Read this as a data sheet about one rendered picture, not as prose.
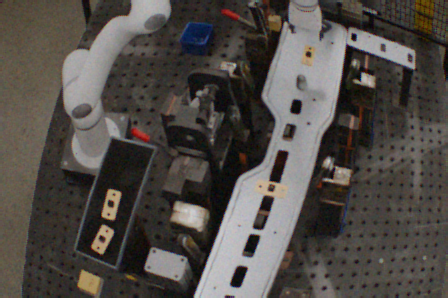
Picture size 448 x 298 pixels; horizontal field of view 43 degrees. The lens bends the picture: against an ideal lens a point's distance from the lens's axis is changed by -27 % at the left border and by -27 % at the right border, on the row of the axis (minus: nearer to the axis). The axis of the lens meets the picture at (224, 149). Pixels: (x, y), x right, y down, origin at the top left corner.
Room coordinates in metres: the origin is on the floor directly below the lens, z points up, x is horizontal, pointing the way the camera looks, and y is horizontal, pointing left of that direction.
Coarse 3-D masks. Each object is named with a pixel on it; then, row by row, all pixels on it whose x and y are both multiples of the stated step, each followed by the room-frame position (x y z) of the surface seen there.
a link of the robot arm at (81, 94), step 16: (144, 0) 1.21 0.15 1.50; (160, 0) 1.20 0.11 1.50; (128, 16) 1.20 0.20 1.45; (144, 16) 1.16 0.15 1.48; (160, 16) 1.16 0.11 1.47; (112, 32) 1.21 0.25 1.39; (128, 32) 1.18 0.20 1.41; (144, 32) 1.15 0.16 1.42; (96, 48) 1.22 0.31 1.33; (112, 48) 1.20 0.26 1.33; (96, 64) 1.19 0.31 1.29; (80, 80) 1.17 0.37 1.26; (96, 80) 1.17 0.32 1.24; (64, 96) 1.18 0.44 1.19; (80, 96) 1.14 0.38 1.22; (96, 96) 1.15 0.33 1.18; (80, 112) 1.12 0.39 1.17
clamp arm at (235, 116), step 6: (228, 108) 1.09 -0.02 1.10; (234, 108) 1.09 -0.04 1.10; (228, 114) 1.08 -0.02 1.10; (234, 114) 1.08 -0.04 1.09; (240, 114) 1.09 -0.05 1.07; (228, 120) 1.08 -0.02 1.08; (234, 120) 1.07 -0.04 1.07; (240, 120) 1.09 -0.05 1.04; (234, 126) 1.07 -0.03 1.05; (240, 126) 1.08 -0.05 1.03; (234, 132) 1.07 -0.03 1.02; (240, 132) 1.07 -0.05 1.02; (240, 138) 1.07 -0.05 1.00
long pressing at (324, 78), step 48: (288, 48) 1.37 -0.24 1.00; (336, 48) 1.36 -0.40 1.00; (288, 96) 1.18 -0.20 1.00; (336, 96) 1.17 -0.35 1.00; (288, 144) 1.03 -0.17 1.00; (240, 192) 0.91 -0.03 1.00; (288, 192) 0.89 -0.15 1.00; (240, 240) 0.77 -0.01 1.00; (288, 240) 0.75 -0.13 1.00; (240, 288) 0.62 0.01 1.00
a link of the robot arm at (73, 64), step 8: (72, 56) 1.31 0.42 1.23; (80, 56) 1.30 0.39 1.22; (64, 64) 1.30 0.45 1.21; (72, 64) 1.27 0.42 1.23; (80, 64) 1.26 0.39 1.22; (64, 72) 1.26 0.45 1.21; (72, 72) 1.24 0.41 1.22; (80, 72) 1.23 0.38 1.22; (64, 80) 1.23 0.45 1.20; (96, 112) 1.21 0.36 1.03; (72, 120) 1.21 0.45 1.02; (80, 120) 1.19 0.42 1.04; (88, 120) 1.19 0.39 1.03; (96, 120) 1.20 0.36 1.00; (80, 128) 1.19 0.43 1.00; (88, 128) 1.18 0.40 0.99
